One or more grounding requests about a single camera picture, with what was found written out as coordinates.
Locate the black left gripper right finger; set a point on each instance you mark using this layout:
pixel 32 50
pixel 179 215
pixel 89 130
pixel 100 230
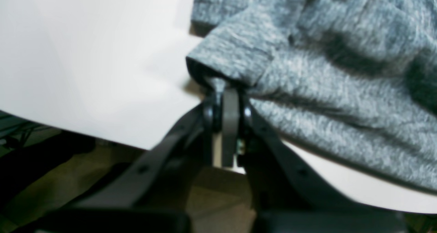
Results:
pixel 288 195

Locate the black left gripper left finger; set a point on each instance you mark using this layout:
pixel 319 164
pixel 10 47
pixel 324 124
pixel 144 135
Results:
pixel 151 194

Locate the grey t-shirt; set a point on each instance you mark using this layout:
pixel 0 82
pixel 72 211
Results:
pixel 352 80

